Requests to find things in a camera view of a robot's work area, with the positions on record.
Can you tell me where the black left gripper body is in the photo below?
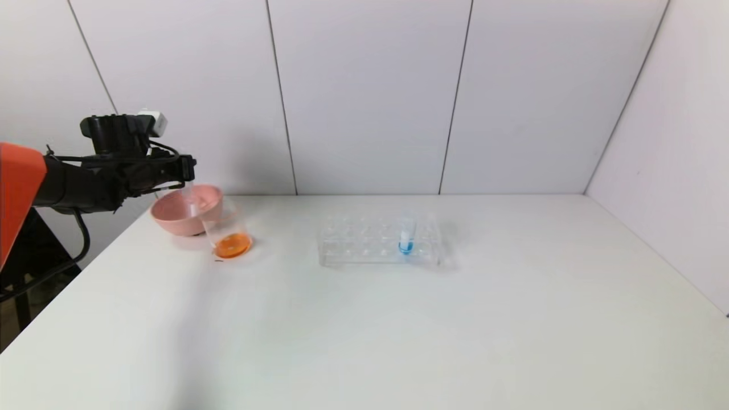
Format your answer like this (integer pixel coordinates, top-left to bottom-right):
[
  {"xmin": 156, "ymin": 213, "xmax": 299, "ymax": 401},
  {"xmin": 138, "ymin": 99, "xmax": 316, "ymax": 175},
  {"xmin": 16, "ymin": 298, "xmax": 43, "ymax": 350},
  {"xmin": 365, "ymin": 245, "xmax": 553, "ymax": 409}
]
[{"xmin": 149, "ymin": 154, "xmax": 197, "ymax": 190}]

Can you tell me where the clear glass beaker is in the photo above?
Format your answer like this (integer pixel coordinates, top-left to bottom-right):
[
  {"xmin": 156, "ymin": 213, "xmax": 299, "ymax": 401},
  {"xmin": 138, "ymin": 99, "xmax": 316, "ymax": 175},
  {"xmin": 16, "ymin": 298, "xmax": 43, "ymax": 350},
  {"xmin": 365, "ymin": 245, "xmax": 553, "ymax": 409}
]
[{"xmin": 199, "ymin": 196, "xmax": 253, "ymax": 260}]

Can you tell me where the clear acrylic test tube rack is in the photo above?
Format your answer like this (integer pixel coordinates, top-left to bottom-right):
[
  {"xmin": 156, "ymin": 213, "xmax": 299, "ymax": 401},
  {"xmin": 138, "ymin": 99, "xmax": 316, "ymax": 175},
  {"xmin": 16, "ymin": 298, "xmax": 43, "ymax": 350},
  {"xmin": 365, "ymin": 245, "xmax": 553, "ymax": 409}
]
[{"xmin": 317, "ymin": 211, "xmax": 443, "ymax": 268}]

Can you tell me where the test tube with blue pigment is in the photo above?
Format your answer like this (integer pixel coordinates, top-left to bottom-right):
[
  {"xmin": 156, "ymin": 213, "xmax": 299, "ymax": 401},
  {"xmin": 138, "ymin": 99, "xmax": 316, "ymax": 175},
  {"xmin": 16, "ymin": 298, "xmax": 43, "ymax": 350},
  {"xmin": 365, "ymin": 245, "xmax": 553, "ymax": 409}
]
[{"xmin": 398, "ymin": 215, "xmax": 416, "ymax": 256}]

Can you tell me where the pink bowl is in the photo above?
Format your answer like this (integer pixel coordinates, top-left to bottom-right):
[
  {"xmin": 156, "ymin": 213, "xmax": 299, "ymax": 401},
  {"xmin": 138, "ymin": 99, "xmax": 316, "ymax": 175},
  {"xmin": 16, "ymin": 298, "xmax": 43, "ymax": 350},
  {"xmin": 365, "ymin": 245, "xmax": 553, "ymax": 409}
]
[{"xmin": 150, "ymin": 184, "xmax": 224, "ymax": 237}]

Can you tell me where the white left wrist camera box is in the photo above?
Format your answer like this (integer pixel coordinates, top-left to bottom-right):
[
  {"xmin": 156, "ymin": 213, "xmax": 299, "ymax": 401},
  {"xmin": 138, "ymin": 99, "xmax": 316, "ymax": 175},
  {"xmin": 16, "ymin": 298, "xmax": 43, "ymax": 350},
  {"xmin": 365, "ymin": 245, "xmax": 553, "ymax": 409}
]
[{"xmin": 137, "ymin": 110, "xmax": 168, "ymax": 138}]

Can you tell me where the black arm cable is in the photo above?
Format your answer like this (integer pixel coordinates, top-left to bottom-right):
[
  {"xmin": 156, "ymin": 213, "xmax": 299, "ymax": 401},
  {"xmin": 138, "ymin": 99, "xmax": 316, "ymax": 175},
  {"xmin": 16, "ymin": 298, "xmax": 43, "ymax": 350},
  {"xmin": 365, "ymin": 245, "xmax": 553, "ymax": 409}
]
[{"xmin": 0, "ymin": 208, "xmax": 92, "ymax": 302}]

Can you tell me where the black furniture frame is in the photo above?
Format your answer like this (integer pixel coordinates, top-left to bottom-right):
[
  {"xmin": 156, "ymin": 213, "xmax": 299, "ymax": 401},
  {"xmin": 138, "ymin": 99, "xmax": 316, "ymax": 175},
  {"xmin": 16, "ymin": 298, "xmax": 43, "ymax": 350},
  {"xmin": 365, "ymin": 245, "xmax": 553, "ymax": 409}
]
[{"xmin": 0, "ymin": 208, "xmax": 81, "ymax": 345}]

